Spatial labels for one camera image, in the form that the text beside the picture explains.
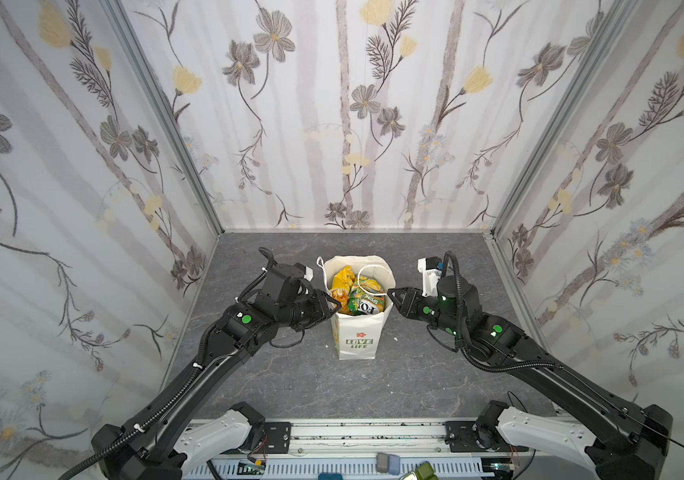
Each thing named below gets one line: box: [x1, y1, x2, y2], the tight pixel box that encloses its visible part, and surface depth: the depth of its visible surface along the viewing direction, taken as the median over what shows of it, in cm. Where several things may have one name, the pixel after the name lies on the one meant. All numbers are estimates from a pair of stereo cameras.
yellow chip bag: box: [330, 265, 356, 313], surface depth 84 cm
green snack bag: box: [354, 274, 386, 296], surface depth 83 cm
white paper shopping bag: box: [316, 255, 396, 361], surface depth 79 cm
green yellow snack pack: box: [348, 285, 386, 315], surface depth 80 cm
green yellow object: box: [399, 460, 439, 480], surface depth 70 cm
